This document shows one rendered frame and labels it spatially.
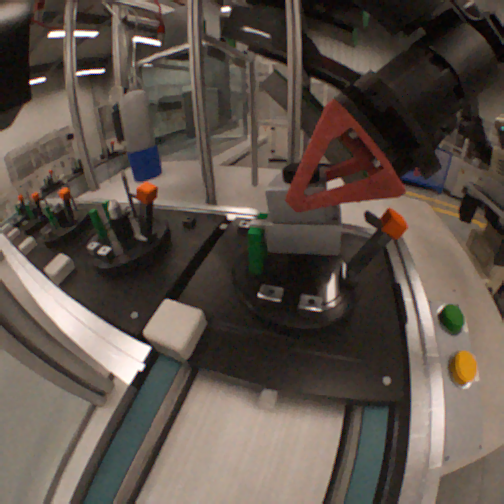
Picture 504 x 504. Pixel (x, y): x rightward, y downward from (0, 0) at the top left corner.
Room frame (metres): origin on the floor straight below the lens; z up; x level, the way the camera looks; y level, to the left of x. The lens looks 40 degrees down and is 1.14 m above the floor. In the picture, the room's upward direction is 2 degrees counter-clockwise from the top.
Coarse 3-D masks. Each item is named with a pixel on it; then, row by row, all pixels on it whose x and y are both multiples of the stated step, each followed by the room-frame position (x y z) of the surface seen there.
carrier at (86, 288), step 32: (96, 224) 0.23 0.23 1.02; (128, 224) 0.23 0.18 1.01; (160, 224) 0.26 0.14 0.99; (64, 256) 0.19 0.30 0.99; (96, 256) 0.19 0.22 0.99; (128, 256) 0.19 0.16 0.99; (160, 256) 0.21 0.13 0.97; (192, 256) 0.20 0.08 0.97; (64, 288) 0.14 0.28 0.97; (96, 288) 0.15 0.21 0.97; (128, 288) 0.15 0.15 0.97; (160, 288) 0.15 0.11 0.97; (128, 320) 0.10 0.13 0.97
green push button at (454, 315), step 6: (444, 306) 0.09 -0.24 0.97; (450, 306) 0.08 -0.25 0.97; (456, 306) 0.08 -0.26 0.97; (444, 312) 0.08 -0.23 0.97; (450, 312) 0.08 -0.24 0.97; (456, 312) 0.07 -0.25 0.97; (444, 318) 0.07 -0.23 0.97; (450, 318) 0.07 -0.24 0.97; (456, 318) 0.07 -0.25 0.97; (462, 318) 0.06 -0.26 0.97; (444, 324) 0.07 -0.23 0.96; (450, 324) 0.06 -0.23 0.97; (456, 324) 0.06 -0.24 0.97; (462, 324) 0.05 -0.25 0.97; (450, 330) 0.06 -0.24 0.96; (456, 330) 0.05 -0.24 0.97
